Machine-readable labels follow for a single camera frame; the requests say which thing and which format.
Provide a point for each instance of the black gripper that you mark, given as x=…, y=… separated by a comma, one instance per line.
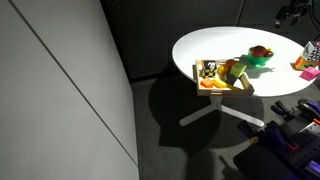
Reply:
x=296, y=7

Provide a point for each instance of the green plastic bowl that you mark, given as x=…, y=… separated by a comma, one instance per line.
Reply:
x=260, y=60

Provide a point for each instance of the large purple spring clamp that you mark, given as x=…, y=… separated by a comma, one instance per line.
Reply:
x=275, y=135

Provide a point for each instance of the flat dark metal plate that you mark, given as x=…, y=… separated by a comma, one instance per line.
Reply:
x=261, y=163

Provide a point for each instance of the white table base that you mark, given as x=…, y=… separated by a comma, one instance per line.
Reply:
x=216, y=105

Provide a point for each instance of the dark grey block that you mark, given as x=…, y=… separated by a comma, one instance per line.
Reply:
x=230, y=79

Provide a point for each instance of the tan patterned block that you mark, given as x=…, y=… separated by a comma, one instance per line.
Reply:
x=245, y=81

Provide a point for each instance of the wooden tray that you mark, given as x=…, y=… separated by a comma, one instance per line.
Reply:
x=221, y=91

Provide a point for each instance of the orange flat block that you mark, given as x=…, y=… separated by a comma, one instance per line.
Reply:
x=207, y=83

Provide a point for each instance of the yellow-orange toy fruit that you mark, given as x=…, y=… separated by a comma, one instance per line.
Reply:
x=223, y=70

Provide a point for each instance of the small purple clamp piece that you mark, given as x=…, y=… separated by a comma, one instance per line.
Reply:
x=314, y=167

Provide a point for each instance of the pink block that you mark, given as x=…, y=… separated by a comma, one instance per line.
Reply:
x=310, y=73

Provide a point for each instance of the green block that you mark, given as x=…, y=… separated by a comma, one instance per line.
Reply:
x=238, y=69

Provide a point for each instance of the red toy tomato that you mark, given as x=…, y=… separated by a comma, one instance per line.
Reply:
x=258, y=50

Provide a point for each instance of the yellow wedge block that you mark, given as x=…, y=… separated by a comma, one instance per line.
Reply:
x=222, y=83

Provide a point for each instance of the black yellow checkered cube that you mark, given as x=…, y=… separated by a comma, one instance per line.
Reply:
x=209, y=68

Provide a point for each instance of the black spring clamp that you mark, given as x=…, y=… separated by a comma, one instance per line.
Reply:
x=281, y=110

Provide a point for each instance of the orange toy fruit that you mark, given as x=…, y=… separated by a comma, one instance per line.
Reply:
x=230, y=63

